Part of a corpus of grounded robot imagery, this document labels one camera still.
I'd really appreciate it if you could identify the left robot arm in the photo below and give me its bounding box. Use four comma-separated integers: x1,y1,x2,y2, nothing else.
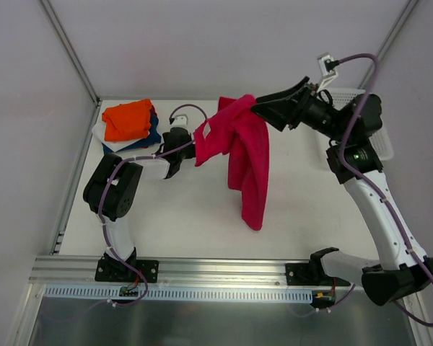
82,125,195,284

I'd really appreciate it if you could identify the right aluminium frame post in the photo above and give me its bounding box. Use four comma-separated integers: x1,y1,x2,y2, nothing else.
359,0,419,91

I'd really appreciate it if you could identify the left aluminium frame post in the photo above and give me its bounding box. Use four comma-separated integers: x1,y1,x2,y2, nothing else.
38,0,100,105

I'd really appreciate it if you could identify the crimson red t-shirt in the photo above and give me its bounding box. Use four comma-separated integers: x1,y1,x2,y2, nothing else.
193,94,270,231

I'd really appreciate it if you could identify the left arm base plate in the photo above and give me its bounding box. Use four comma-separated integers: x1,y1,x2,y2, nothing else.
95,252,159,283

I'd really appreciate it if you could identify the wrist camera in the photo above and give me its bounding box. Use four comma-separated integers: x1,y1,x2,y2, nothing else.
317,53,340,91
169,114,188,128

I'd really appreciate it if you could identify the folded orange t-shirt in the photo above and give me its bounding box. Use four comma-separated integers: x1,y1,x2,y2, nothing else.
102,99,152,141

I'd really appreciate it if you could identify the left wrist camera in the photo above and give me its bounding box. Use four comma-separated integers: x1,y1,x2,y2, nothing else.
169,114,188,128

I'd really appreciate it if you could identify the folded blue t-shirt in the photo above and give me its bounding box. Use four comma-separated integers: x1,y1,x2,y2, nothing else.
102,109,162,154

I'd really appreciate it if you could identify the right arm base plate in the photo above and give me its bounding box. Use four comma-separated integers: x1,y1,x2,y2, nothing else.
285,262,351,287

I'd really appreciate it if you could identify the white slotted cable duct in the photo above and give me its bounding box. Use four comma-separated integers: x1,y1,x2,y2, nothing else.
44,285,313,304

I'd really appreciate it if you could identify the aluminium frame post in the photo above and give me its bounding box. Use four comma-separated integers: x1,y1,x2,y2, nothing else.
359,0,419,91
38,0,100,105

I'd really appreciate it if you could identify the white plastic basket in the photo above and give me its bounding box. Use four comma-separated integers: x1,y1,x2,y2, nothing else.
328,87,394,161

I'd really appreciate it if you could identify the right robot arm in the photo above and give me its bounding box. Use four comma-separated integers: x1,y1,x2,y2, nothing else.
251,77,433,306

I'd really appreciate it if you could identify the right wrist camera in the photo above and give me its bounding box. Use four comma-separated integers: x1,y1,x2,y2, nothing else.
317,53,340,91

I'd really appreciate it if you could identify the folded white t-shirt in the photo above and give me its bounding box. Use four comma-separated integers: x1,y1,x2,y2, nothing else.
92,123,135,144

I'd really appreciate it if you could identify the aluminium mounting rail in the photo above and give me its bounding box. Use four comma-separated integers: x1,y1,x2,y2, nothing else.
28,255,298,289

